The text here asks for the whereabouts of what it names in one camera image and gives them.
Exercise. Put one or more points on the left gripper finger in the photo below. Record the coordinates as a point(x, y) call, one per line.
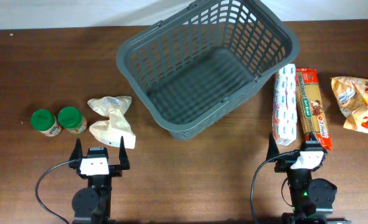
point(123, 157)
point(77, 151)

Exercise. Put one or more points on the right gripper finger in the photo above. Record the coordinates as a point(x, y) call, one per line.
point(273, 150)
point(311, 137)

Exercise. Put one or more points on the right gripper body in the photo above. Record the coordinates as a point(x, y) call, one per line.
point(285, 165)

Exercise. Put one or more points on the orange spaghetti packet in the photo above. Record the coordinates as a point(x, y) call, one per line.
point(310, 107)

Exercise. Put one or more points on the cream plastic food bag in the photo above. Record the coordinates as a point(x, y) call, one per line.
point(116, 126)

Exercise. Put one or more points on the green lid jar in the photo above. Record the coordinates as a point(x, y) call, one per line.
point(45, 122)
point(72, 120)

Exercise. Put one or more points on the white tissue pack bundle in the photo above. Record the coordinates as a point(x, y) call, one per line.
point(284, 118)

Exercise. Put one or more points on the orange coffee snack bag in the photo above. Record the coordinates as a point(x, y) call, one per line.
point(352, 97)

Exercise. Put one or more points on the grey plastic shopping basket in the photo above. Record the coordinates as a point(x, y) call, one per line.
point(206, 60)

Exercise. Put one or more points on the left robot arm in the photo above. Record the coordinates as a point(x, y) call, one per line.
point(92, 204)

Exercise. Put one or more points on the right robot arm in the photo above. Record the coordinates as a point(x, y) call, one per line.
point(311, 199)

